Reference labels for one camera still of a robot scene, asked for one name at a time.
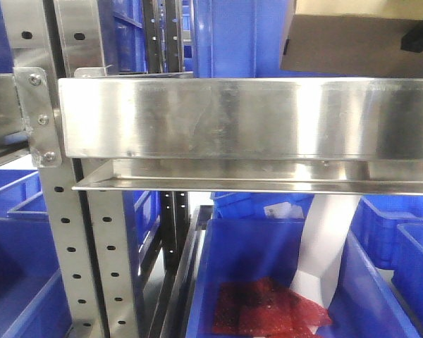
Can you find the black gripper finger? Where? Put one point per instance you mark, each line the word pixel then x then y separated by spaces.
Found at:
pixel 412 41

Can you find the blue plastic bin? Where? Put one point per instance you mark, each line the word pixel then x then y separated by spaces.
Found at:
pixel 390 230
pixel 32 297
pixel 246 250

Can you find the steel mounting bracket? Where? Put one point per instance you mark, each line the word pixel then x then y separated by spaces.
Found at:
pixel 38 116

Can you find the perforated steel shelf upright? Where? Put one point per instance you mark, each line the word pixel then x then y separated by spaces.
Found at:
pixel 68 39

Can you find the brown cardboard box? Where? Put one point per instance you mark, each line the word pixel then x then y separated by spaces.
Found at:
pixel 353 38

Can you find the blue bin upper shelf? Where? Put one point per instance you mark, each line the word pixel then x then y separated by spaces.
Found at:
pixel 239 38

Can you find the blue plastic bin left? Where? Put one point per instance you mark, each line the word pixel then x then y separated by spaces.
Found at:
pixel 32 297

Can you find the stainless steel shelf tray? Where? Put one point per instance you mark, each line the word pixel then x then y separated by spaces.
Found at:
pixel 344 135

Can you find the blue plastic bin centre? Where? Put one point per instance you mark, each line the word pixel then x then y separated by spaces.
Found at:
pixel 246 250

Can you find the blue plastic bin right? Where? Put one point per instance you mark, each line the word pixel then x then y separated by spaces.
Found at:
pixel 390 230

